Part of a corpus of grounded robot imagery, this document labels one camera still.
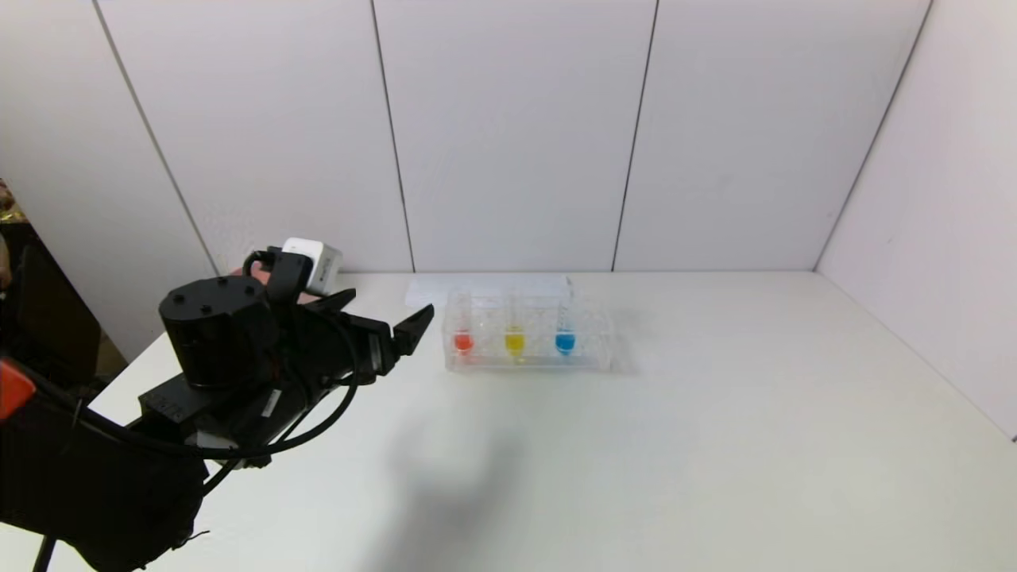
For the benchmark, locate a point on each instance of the test tube with blue pigment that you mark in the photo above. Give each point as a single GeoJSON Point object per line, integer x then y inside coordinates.
{"type": "Point", "coordinates": [565, 342]}

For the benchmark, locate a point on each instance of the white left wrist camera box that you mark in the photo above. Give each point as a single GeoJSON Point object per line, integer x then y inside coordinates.
{"type": "Point", "coordinates": [316, 260]}

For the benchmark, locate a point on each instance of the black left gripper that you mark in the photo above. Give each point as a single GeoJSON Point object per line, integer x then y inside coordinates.
{"type": "Point", "coordinates": [377, 347]}

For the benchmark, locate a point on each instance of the test tube with yellow pigment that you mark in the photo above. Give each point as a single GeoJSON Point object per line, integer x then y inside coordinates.
{"type": "Point", "coordinates": [515, 342]}

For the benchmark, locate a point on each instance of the test tube with red pigment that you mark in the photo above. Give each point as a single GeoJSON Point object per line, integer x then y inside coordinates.
{"type": "Point", "coordinates": [463, 342]}

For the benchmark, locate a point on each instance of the white paper sheet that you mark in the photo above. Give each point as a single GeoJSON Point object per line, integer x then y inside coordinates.
{"type": "Point", "coordinates": [433, 287]}

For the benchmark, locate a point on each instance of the pink plastic bowl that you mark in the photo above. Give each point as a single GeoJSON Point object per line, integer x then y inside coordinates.
{"type": "Point", "coordinates": [242, 272]}

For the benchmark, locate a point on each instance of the black chair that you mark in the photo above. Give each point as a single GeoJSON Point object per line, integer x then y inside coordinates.
{"type": "Point", "coordinates": [48, 318]}

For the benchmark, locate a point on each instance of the clear acrylic test tube rack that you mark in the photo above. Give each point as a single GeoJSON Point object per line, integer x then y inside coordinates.
{"type": "Point", "coordinates": [592, 349]}

